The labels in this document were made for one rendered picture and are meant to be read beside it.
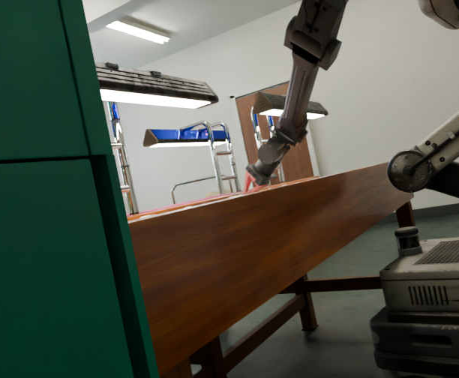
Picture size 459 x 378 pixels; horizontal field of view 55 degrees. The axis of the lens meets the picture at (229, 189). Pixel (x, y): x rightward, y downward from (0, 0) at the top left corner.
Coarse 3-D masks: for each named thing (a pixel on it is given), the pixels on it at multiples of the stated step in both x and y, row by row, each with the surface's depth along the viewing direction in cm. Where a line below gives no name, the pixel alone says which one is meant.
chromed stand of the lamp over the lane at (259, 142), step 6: (252, 108) 190; (252, 114) 190; (252, 120) 190; (270, 120) 202; (258, 126) 190; (270, 126) 202; (258, 132) 190; (270, 132) 203; (258, 138) 190; (258, 144) 190; (276, 168) 198; (282, 168) 203; (282, 174) 202; (282, 180) 202
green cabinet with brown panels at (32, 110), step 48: (0, 0) 39; (48, 0) 43; (0, 48) 38; (48, 48) 42; (0, 96) 37; (48, 96) 41; (96, 96) 46; (0, 144) 36; (48, 144) 40; (96, 144) 45
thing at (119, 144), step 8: (112, 64) 99; (152, 72) 111; (160, 72) 113; (112, 104) 120; (112, 112) 120; (112, 120) 120; (120, 120) 122; (112, 128) 121; (120, 128) 121; (120, 136) 120; (112, 144) 118; (120, 144) 120; (120, 152) 120; (120, 160) 120; (120, 168) 121; (128, 168) 121; (128, 176) 120; (128, 184) 120; (128, 192) 120; (128, 200) 120; (136, 208) 121
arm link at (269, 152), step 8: (272, 136) 120; (280, 136) 124; (304, 136) 124; (264, 144) 119; (272, 144) 118; (280, 144) 118; (288, 144) 123; (296, 144) 124; (264, 152) 120; (272, 152) 119; (280, 152) 121; (264, 160) 120; (272, 160) 119
